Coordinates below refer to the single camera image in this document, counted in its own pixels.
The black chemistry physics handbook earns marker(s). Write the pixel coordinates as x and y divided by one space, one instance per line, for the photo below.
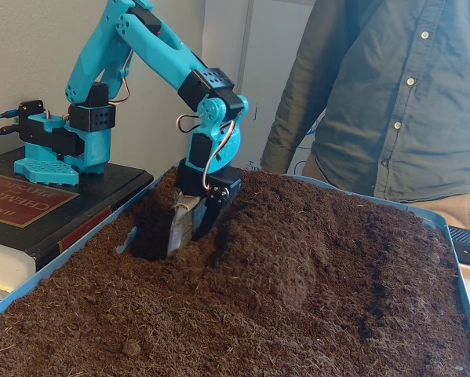
113 180

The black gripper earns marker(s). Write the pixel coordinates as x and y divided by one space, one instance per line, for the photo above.
197 181

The blue plastic tray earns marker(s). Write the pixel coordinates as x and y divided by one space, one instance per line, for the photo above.
469 322

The green button shirt torso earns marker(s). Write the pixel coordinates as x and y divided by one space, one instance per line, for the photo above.
395 118

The brown soil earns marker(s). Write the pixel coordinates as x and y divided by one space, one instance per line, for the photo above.
258 314

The khaki trousers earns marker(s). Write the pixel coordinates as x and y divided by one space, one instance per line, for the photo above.
454 212

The turquoise robot arm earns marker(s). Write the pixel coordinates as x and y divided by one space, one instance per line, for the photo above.
156 51

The green sleeved right forearm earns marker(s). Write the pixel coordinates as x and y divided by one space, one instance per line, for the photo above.
293 118

